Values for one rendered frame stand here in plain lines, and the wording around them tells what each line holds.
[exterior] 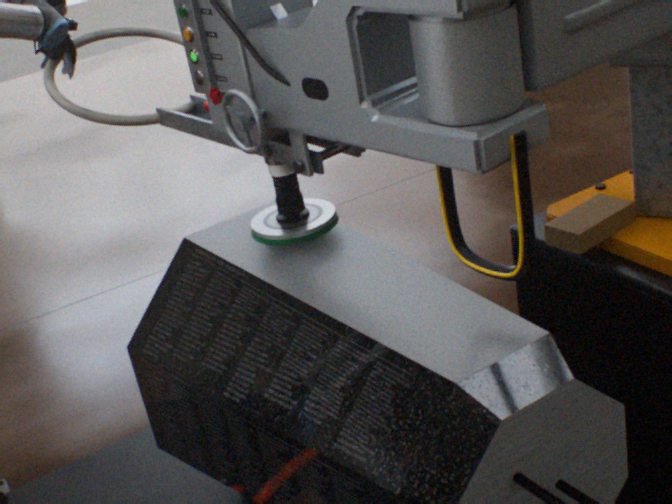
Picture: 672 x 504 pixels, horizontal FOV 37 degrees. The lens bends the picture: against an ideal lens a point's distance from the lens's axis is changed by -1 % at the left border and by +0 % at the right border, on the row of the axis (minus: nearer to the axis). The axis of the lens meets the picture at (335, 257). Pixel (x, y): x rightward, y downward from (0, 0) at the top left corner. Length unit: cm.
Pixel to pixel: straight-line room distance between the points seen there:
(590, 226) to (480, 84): 63
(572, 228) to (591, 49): 49
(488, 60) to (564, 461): 77
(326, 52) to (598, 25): 51
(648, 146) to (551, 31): 58
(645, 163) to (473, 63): 74
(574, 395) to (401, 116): 61
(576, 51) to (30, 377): 263
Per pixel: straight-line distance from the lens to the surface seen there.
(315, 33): 199
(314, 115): 208
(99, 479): 323
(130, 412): 353
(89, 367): 388
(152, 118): 274
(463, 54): 175
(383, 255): 233
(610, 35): 201
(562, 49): 190
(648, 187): 240
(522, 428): 186
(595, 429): 202
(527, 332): 196
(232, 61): 225
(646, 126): 235
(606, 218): 233
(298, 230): 240
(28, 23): 265
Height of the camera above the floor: 182
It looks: 25 degrees down
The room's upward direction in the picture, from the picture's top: 11 degrees counter-clockwise
